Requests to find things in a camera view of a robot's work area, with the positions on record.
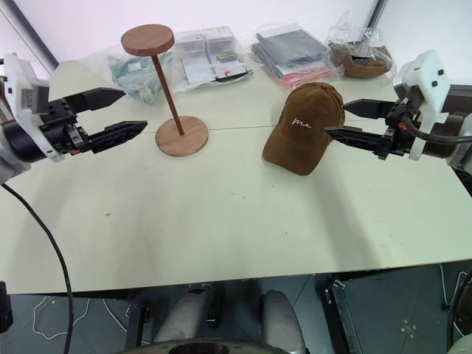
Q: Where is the black table leg frame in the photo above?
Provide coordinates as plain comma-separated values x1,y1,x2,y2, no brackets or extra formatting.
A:
124,289,150,352
322,277,364,354

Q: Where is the brown cap with white script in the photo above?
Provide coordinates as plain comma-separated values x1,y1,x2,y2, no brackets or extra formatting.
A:
262,82,346,177

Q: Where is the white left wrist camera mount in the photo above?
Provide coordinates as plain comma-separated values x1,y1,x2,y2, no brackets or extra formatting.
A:
0,53,68,164

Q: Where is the grey robot right leg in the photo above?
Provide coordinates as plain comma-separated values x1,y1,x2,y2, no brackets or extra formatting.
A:
260,288,308,354

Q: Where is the grey robot left leg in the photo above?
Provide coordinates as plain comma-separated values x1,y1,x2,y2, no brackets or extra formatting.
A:
152,286,215,344

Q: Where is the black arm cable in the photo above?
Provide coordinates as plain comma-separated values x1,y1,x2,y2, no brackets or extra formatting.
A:
0,183,74,354
399,112,472,145

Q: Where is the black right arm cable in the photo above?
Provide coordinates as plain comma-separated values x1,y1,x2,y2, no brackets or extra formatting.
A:
399,112,472,145

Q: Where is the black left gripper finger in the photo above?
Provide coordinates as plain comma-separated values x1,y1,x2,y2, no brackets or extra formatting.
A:
88,119,149,155
65,87,126,112

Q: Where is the dark window frame bar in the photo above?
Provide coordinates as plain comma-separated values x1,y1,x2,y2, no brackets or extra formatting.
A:
367,0,389,32
10,0,60,72

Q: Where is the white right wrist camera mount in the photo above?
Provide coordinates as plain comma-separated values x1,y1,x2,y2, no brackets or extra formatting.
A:
392,49,452,162

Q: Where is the clear bag with green items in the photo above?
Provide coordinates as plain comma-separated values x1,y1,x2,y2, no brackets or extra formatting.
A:
81,46,175,108

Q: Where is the grey robot leg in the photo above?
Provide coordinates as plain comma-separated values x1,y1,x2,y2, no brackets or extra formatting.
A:
260,288,308,354
152,286,215,344

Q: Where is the clear bag with dark cloth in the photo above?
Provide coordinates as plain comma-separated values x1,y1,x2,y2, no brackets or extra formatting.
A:
251,21,333,80

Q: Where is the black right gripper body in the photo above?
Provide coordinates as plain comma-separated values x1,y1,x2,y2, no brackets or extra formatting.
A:
376,96,422,160

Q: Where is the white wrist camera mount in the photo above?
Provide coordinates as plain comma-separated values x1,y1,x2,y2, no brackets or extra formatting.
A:
0,53,68,164
392,49,452,162

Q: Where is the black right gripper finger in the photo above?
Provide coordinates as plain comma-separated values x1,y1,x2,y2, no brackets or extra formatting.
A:
324,125,386,153
341,99,398,120

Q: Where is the dark rounded robot torso rim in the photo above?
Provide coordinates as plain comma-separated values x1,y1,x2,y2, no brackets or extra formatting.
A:
139,340,296,354

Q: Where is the black block at picture edge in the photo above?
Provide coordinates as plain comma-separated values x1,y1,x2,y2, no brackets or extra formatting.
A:
0,280,15,333

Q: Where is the white floor cable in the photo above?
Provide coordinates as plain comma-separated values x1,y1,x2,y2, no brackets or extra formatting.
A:
31,294,91,341
438,263,467,311

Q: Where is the wooden hat stand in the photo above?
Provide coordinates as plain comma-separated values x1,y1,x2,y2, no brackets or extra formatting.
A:
120,23,209,159

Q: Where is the dark rounded machine with cable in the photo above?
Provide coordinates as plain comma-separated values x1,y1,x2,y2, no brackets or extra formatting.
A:
446,271,472,354

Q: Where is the clear bag with white boxes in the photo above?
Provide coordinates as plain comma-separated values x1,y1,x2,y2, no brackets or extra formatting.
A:
171,24,255,94

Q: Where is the bagged brown cap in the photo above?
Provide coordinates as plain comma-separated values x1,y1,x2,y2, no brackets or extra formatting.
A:
323,10,396,80

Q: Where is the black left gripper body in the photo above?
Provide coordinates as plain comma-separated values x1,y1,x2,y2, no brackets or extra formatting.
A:
38,97,94,156

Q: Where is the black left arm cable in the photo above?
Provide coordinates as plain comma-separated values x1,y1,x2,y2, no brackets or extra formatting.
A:
0,183,74,354

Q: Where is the red flat pack in plastic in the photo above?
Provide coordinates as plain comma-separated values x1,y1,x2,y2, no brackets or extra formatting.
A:
279,67,333,90

